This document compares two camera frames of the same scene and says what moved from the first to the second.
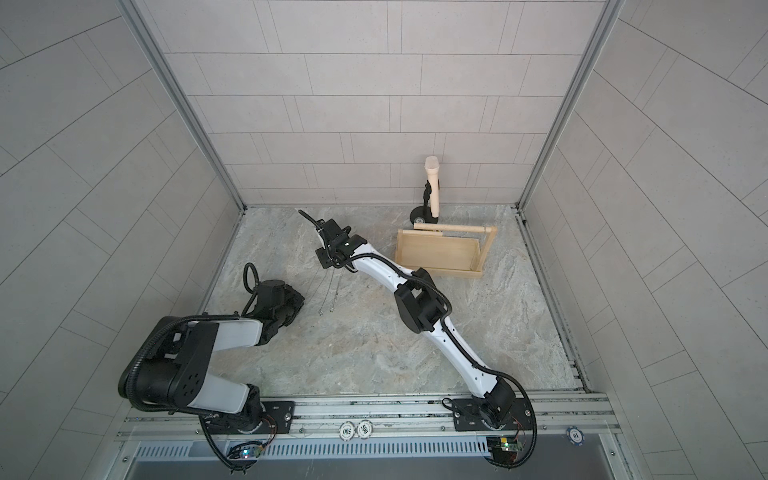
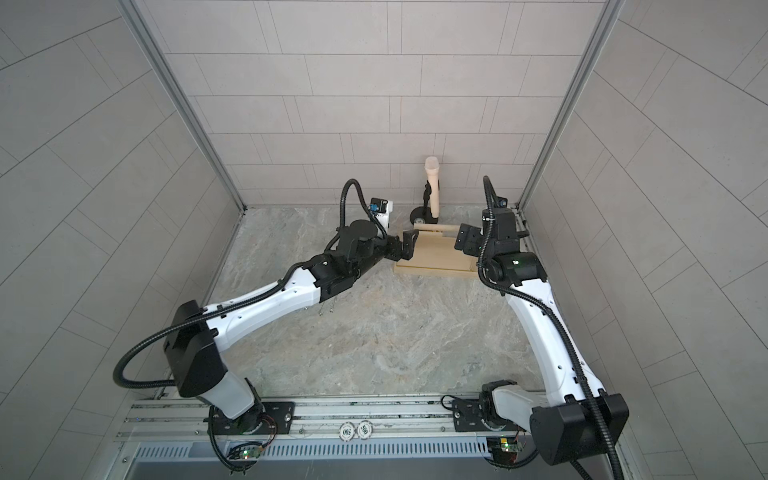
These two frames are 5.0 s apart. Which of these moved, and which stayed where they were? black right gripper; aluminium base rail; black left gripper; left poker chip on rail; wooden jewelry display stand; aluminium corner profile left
Moved: black left gripper; black right gripper
Stayed: wooden jewelry display stand; aluminium base rail; aluminium corner profile left; left poker chip on rail
